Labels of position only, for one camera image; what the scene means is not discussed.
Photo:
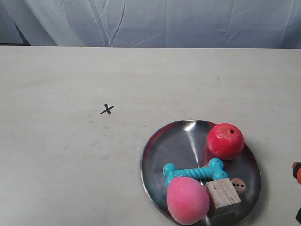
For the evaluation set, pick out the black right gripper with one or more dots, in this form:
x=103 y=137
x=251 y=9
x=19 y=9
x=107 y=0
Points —
x=297 y=175

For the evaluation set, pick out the small wooden die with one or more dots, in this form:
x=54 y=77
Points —
x=239 y=185

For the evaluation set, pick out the red toy apple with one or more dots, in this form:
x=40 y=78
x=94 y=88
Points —
x=225 y=141

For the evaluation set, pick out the wooden cube block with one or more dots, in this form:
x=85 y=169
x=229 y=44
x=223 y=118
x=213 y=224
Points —
x=222 y=194

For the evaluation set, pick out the teal rubber bone toy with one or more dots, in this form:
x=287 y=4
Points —
x=214 y=171

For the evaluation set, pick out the pink foam peach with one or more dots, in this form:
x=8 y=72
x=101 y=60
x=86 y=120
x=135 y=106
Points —
x=187 y=200

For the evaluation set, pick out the white backdrop curtain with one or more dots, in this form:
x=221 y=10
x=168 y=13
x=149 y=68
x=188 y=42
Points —
x=152 y=23

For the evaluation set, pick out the black X mark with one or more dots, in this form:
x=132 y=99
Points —
x=107 y=109

